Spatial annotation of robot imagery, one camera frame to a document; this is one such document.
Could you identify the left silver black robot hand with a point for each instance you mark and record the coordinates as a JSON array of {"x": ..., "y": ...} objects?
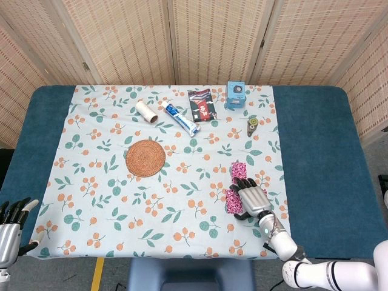
[{"x": 9, "y": 242}]

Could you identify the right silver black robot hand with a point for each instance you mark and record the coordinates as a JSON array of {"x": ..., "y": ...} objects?
[{"x": 254, "y": 201}]

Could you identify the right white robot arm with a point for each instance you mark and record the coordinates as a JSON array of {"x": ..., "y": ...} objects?
[{"x": 282, "y": 242}]

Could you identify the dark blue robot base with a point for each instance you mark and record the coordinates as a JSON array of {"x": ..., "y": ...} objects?
[{"x": 191, "y": 272}]

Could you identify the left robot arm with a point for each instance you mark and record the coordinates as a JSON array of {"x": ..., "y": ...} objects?
[{"x": 3, "y": 279}]

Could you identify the black object beside table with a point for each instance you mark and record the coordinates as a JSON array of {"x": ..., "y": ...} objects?
[{"x": 4, "y": 166}]

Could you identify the green correction tape dispenser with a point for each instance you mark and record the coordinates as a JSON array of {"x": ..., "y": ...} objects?
[{"x": 251, "y": 124}]

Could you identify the floral fruit print tablecloth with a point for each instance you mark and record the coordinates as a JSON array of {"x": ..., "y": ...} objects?
[{"x": 169, "y": 194}]

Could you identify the yellow floor tape strip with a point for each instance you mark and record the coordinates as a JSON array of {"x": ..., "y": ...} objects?
[{"x": 97, "y": 274}]

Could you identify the small light blue box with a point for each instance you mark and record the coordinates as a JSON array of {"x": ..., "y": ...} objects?
[{"x": 235, "y": 97}]

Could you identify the black red snack packet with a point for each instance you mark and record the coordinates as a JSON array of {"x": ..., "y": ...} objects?
[{"x": 202, "y": 106}]

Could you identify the blue white toothpaste tube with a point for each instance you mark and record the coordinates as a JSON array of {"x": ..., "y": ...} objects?
[{"x": 180, "y": 119}]

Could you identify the round woven rattan coaster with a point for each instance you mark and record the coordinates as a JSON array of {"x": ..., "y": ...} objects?
[{"x": 145, "y": 157}]

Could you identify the black white floor equipment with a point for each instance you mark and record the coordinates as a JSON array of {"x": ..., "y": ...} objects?
[{"x": 384, "y": 191}]

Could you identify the white roll with cardboard core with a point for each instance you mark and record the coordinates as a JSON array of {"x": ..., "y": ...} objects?
[{"x": 144, "y": 109}]

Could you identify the brass screen hinge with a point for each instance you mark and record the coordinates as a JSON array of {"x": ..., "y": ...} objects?
[
  {"x": 86, "y": 67},
  {"x": 262, "y": 43}
]

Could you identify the woven bamboo folding screen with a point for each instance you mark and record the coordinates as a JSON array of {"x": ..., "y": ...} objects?
[{"x": 212, "y": 39}]

